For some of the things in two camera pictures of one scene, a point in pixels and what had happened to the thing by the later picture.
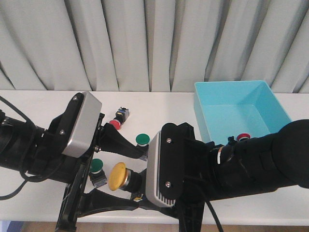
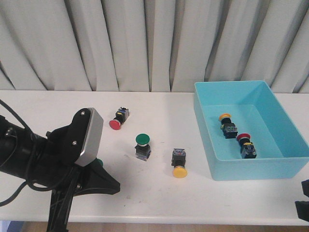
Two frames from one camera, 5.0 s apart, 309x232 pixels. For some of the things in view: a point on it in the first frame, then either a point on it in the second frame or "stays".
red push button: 242,136 stays
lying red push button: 121,116 stays
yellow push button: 119,176 to 229,128
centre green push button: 143,139 stays
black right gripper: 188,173 to 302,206
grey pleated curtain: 153,45 stays
